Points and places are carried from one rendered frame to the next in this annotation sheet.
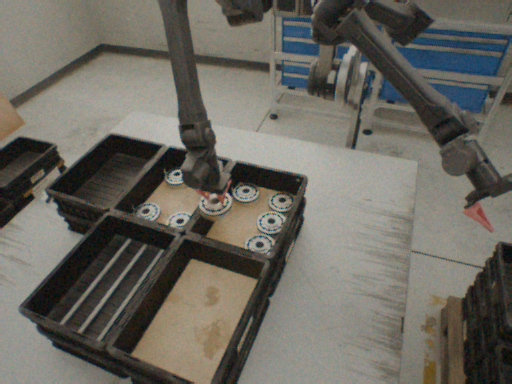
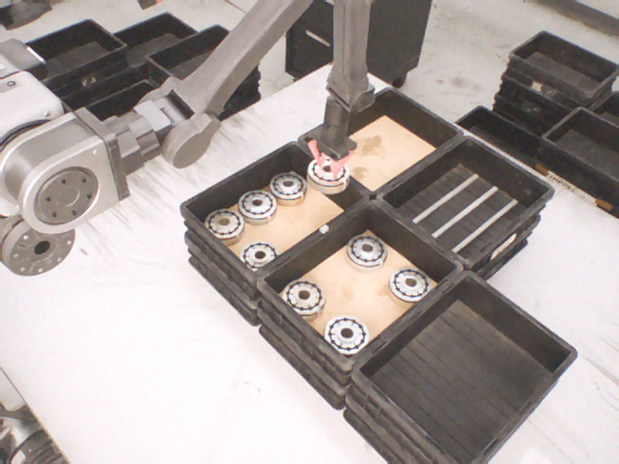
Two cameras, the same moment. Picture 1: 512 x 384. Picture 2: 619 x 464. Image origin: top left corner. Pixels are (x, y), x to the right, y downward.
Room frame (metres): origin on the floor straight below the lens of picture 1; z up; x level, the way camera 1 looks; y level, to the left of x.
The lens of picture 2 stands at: (1.88, 0.45, 2.04)
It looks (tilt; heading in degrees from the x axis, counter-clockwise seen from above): 49 degrees down; 201
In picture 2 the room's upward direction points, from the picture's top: 4 degrees clockwise
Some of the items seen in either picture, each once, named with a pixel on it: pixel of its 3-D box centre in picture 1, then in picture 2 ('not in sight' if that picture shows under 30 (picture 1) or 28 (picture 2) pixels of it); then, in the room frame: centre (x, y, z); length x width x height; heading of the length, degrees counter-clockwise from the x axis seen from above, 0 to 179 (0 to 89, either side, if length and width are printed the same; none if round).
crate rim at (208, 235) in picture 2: (250, 205); (276, 204); (0.90, 0.02, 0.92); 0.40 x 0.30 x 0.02; 156
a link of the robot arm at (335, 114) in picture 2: (205, 158); (338, 108); (0.81, 0.13, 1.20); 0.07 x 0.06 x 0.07; 159
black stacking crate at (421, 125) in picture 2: (197, 312); (378, 152); (0.53, 0.18, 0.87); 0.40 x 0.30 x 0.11; 156
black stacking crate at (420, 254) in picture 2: (177, 195); (358, 288); (1.02, 0.29, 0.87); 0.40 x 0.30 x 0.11; 156
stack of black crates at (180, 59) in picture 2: not in sight; (207, 98); (-0.05, -0.74, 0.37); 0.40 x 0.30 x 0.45; 158
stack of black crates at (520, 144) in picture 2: not in sight; (490, 159); (-0.34, 0.51, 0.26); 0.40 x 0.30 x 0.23; 68
